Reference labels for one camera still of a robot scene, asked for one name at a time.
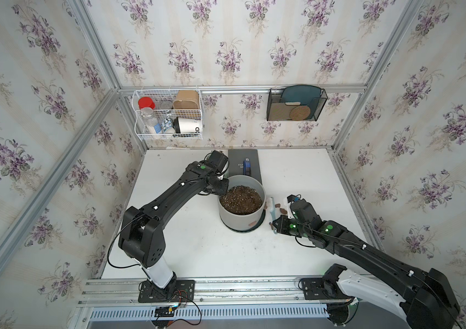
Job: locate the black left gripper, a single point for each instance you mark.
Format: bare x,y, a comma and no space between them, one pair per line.
226,186

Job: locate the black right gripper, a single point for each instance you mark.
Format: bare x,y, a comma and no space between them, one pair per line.
279,226

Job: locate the grey ceramic pot with soil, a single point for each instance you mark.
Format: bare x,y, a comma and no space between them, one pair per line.
243,203

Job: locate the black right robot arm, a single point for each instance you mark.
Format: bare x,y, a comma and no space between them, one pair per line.
423,299

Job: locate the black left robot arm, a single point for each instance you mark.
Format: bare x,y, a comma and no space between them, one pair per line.
142,233

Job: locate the dark green pot saucer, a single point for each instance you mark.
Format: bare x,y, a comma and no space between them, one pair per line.
252,226

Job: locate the dark grey book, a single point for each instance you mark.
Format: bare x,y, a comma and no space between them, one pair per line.
236,157

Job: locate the white cylindrical cup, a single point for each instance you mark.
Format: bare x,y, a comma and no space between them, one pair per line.
187,126

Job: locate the clear plastic bottle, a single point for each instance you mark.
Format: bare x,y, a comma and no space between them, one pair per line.
150,121

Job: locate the round cork coaster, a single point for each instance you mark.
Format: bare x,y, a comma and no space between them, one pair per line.
300,113

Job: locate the red lidded jar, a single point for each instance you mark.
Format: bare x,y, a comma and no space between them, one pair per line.
146,102

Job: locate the teal plate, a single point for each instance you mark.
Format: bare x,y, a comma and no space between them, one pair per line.
306,95

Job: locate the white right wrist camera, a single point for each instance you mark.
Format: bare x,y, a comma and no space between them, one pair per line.
290,200

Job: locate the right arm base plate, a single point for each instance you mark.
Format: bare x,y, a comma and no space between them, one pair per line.
320,289

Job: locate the white wire wall basket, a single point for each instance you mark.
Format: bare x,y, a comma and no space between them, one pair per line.
165,113

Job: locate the black mesh wall organizer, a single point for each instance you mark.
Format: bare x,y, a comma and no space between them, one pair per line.
279,111

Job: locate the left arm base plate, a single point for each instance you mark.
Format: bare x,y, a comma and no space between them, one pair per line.
175,291

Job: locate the aluminium front rail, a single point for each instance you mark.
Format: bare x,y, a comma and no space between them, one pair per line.
230,290

